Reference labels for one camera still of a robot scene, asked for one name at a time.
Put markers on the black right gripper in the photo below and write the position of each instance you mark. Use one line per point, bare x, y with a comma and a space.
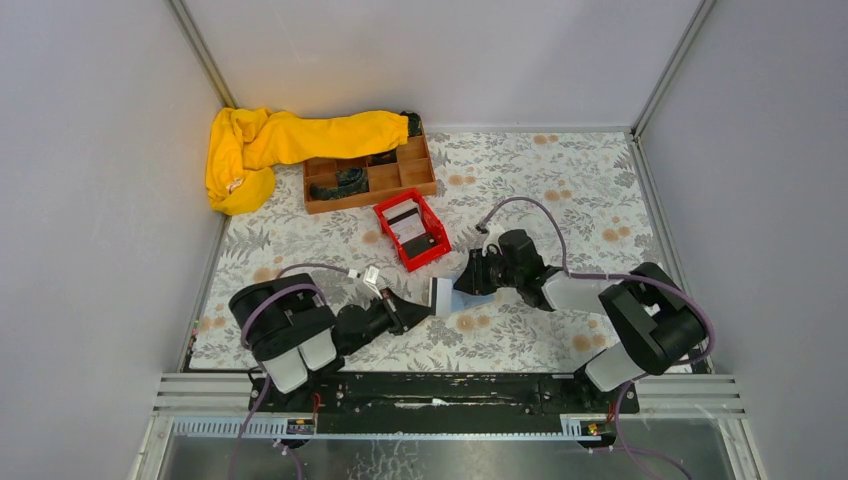
483, 272

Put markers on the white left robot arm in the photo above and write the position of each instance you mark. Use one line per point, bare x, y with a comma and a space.
293, 334

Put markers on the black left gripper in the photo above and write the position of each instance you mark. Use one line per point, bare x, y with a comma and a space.
395, 312

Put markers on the wooden compartment tray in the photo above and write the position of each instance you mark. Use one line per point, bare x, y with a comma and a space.
411, 168

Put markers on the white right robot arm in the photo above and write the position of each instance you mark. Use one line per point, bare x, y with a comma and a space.
655, 322

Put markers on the beige card holder wallet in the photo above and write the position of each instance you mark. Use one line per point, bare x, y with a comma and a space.
461, 301

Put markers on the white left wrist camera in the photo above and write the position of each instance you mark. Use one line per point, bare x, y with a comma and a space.
367, 281

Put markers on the red plastic bin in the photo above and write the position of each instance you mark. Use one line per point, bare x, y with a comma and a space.
430, 220

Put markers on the white card with magnetic stripe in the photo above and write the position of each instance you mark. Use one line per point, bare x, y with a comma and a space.
441, 296

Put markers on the yellow cloth garment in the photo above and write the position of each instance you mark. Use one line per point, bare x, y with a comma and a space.
245, 145

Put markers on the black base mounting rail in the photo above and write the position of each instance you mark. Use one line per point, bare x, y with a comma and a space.
350, 403

